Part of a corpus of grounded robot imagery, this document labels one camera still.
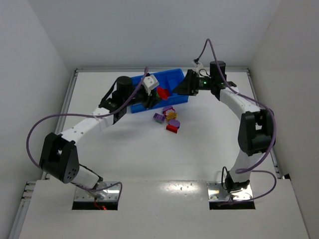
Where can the metal base plate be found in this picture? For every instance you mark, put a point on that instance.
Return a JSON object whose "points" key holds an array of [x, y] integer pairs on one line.
{"points": [[110, 193], [218, 194]]}

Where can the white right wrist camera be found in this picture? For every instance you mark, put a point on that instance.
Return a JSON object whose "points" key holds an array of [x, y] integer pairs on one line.
{"points": [[198, 65]]}

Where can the red scalloped lego block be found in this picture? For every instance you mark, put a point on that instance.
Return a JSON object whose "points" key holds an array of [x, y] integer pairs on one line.
{"points": [[164, 93]]}

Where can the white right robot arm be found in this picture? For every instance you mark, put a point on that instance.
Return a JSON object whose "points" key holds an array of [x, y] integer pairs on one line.
{"points": [[256, 129]]}

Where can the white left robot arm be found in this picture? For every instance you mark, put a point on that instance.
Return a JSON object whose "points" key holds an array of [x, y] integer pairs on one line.
{"points": [[59, 156]]}

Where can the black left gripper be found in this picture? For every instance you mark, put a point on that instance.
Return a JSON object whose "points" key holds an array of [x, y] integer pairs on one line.
{"points": [[149, 98]]}

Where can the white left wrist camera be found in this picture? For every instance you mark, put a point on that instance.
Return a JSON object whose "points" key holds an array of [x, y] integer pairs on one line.
{"points": [[150, 83]]}

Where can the blue divided plastic bin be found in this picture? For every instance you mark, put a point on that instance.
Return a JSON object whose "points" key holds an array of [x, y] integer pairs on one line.
{"points": [[168, 80]]}

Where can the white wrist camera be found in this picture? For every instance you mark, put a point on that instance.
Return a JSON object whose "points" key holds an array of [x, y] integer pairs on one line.
{"points": [[198, 65], [150, 83]]}

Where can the purple rounded lego block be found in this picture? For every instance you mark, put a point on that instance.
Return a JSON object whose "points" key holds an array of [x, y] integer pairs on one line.
{"points": [[174, 123]]}

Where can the purple cloud lego block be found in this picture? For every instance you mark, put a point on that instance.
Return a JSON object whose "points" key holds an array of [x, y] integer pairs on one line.
{"points": [[168, 110]]}

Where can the red lego brick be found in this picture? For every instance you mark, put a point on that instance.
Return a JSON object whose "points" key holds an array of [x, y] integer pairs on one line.
{"points": [[172, 128]]}

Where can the purple lego brick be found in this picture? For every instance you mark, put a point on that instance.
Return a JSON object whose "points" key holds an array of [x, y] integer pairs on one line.
{"points": [[159, 118]]}

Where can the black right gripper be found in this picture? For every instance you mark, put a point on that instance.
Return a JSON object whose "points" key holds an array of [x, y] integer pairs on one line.
{"points": [[194, 83]]}

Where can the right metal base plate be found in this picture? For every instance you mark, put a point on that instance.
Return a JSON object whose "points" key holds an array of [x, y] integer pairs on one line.
{"points": [[218, 194]]}

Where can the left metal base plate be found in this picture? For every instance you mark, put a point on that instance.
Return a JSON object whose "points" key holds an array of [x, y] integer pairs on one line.
{"points": [[110, 193]]}

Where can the yellow striped lego block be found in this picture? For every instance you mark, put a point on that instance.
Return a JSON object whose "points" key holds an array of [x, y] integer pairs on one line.
{"points": [[170, 116]]}

